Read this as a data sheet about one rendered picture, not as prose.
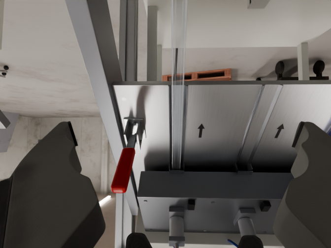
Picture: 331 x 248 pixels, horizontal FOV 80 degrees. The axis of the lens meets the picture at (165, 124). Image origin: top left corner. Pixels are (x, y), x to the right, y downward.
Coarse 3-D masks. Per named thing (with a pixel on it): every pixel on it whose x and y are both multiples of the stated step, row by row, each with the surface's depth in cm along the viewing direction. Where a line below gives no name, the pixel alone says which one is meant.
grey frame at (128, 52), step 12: (120, 0) 50; (132, 0) 50; (120, 12) 49; (132, 12) 49; (120, 24) 49; (132, 24) 49; (120, 36) 49; (132, 36) 49; (120, 48) 49; (132, 48) 49; (120, 60) 49; (132, 60) 49; (132, 72) 48; (120, 204) 46; (120, 216) 46; (132, 216) 47; (120, 228) 46; (132, 228) 47; (120, 240) 46
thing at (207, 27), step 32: (160, 0) 62; (192, 0) 62; (224, 0) 61; (288, 0) 61; (320, 0) 61; (160, 32) 80; (192, 32) 80; (224, 32) 80; (256, 32) 80; (288, 32) 80; (320, 32) 80
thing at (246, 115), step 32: (128, 96) 25; (160, 96) 25; (192, 96) 25; (224, 96) 25; (256, 96) 24; (288, 96) 24; (320, 96) 24; (160, 128) 29; (192, 128) 28; (224, 128) 28; (256, 128) 28; (288, 128) 28; (160, 160) 33; (192, 160) 33; (224, 160) 33; (256, 160) 33; (288, 160) 32
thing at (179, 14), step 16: (176, 0) 17; (176, 16) 18; (176, 32) 19; (176, 48) 20; (176, 64) 21; (176, 80) 22; (176, 96) 24; (176, 112) 25; (176, 128) 27; (176, 144) 29; (176, 160) 32
